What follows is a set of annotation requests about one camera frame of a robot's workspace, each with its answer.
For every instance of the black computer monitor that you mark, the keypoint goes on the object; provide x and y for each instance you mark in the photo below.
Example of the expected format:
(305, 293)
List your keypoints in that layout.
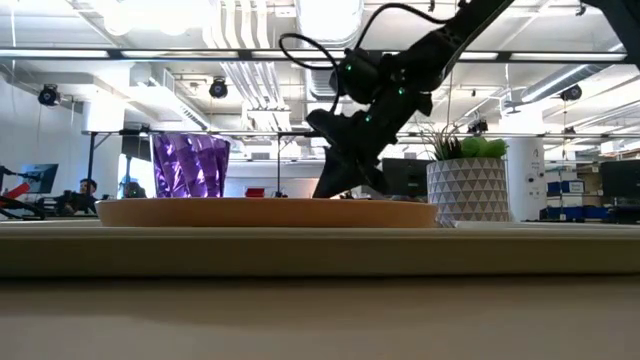
(407, 177)

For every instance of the red and black device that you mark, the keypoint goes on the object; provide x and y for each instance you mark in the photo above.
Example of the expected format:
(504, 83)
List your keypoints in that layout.
(15, 200)

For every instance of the red box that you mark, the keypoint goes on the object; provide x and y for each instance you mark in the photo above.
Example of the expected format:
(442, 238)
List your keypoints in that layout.
(255, 192)

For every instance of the white geometric plant pot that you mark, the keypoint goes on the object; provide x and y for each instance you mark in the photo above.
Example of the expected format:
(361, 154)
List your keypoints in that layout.
(467, 192)

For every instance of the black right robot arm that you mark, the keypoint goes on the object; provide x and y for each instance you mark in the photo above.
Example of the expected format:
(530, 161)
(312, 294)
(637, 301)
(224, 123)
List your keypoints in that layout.
(450, 35)

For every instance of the wall screen with blue picture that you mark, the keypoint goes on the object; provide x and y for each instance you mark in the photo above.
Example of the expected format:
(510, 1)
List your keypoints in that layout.
(40, 177)

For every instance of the purple faceted cup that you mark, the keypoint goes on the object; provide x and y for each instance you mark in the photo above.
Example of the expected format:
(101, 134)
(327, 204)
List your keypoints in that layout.
(190, 167)

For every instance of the black metal stand frame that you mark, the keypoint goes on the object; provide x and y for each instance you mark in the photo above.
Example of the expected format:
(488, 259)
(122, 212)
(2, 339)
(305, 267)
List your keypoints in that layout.
(279, 160)

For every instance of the silver ventilation duct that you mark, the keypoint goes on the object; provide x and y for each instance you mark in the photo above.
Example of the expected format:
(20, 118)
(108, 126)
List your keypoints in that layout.
(325, 20)

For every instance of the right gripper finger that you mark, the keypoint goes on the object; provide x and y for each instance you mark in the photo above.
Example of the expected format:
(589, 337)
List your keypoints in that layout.
(372, 180)
(335, 180)

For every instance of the beige plastic tray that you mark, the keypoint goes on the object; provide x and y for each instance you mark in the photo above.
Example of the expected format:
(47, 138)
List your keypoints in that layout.
(320, 252)

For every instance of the blue storage bin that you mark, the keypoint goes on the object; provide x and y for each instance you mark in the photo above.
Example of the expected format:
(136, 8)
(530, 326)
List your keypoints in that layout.
(566, 187)

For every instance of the tan wooden plate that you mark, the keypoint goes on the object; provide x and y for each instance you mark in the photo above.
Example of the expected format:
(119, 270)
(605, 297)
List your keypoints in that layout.
(265, 213)

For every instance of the black ceiling camera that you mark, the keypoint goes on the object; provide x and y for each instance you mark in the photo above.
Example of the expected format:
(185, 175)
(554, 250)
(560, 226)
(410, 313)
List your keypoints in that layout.
(218, 88)
(49, 95)
(571, 93)

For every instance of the overhead light bar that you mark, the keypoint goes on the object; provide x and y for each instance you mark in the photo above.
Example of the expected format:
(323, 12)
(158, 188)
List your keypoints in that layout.
(150, 54)

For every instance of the person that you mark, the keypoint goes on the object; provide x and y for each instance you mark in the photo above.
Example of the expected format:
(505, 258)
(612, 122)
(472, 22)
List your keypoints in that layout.
(82, 197)
(134, 190)

